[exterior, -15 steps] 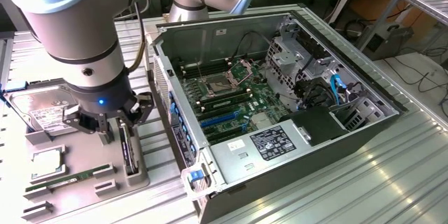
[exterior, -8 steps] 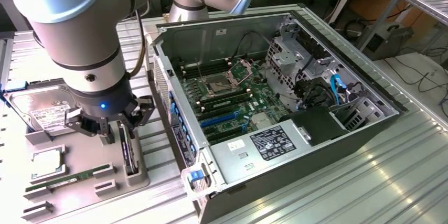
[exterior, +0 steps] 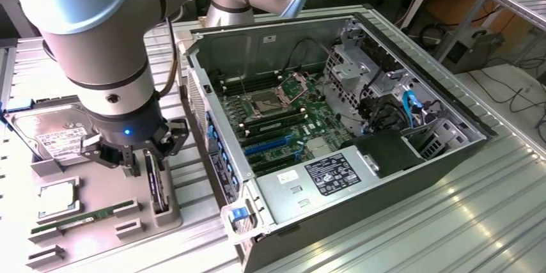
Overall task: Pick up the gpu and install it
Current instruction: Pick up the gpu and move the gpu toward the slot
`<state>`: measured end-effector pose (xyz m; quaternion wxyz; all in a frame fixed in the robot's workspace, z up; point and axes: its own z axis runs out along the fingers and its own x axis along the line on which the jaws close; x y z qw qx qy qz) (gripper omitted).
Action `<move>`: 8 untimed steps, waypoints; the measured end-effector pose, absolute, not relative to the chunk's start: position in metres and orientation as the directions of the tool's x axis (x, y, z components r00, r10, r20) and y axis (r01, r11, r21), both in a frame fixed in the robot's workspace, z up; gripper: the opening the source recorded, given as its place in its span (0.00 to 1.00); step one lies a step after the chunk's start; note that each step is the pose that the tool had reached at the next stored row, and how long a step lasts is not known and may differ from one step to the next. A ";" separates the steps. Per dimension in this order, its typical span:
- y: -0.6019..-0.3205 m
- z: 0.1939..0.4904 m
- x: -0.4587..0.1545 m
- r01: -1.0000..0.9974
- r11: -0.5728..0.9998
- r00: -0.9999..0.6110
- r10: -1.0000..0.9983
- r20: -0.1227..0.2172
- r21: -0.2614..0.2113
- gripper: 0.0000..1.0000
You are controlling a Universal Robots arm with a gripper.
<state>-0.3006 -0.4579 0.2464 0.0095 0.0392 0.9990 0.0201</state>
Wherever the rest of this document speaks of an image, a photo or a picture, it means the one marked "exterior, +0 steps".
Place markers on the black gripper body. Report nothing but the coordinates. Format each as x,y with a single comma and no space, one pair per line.
123,130

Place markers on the black graphics card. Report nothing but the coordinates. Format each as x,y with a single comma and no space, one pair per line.
156,186

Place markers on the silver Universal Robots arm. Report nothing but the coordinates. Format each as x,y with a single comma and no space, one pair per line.
107,30

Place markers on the grey parts rack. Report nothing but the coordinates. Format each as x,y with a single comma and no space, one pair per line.
107,196

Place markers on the silver hard disk drive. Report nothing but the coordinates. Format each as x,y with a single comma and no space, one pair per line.
47,132

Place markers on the silver CPU chip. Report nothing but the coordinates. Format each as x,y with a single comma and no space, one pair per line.
58,201

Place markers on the thin metal locking lever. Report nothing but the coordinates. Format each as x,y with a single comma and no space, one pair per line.
245,87

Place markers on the blue expansion slot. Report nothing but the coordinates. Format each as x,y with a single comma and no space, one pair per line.
266,145

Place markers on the CPU socket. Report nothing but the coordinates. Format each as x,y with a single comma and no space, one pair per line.
265,104

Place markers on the black empty RAM slots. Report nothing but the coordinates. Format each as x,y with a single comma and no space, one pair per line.
250,84

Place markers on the installed green RAM stick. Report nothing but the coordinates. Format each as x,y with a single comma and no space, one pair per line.
276,122

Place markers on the black expansion slot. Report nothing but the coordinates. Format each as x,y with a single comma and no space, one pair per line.
276,161

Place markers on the blue case latch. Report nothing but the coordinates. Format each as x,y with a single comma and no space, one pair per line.
240,215

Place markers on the metal socket cover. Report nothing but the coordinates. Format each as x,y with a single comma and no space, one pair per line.
294,85

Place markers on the green motherboard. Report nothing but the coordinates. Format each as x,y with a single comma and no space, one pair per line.
316,119

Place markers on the silver chipset heatsink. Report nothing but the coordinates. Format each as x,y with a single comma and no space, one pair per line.
321,145

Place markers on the grey power supply unit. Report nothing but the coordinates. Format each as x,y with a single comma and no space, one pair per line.
308,186

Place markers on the metal disk bay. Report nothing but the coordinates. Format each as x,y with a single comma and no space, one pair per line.
352,68

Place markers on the open black PC case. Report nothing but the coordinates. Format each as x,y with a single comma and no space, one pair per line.
427,190

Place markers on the blue plastic disk bracket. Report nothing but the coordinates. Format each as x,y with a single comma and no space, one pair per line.
17,106

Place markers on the aluminium frame table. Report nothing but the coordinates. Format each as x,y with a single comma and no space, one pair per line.
512,1

